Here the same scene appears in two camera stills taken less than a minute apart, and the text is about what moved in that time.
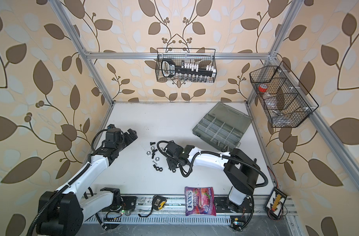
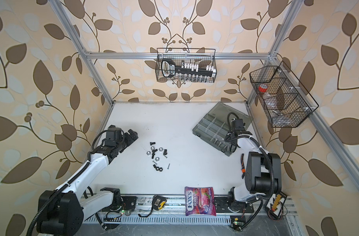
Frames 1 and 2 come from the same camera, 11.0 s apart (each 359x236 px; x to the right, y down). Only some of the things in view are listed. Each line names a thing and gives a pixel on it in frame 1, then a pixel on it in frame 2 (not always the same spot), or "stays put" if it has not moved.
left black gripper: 129,139 stays put
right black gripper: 171,165 -> 227,137
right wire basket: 285,101 stays put
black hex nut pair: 157,168 stays put
